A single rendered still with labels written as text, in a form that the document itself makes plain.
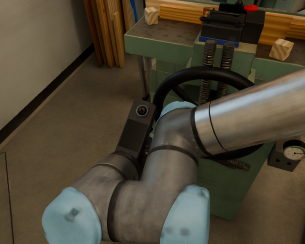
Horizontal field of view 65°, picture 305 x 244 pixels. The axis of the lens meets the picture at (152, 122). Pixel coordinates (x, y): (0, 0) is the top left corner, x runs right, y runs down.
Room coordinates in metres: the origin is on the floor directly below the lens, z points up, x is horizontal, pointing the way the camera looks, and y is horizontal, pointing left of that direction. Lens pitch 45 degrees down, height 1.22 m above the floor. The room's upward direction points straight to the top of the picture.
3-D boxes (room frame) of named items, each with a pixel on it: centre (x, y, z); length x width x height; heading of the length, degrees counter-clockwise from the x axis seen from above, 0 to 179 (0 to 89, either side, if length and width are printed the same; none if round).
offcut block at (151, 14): (0.78, 0.00, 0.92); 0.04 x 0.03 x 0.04; 22
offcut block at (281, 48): (0.57, -0.33, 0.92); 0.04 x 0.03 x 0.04; 47
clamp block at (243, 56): (0.56, -0.18, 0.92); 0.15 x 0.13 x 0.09; 69
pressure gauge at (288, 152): (0.45, -0.42, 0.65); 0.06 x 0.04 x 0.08; 69
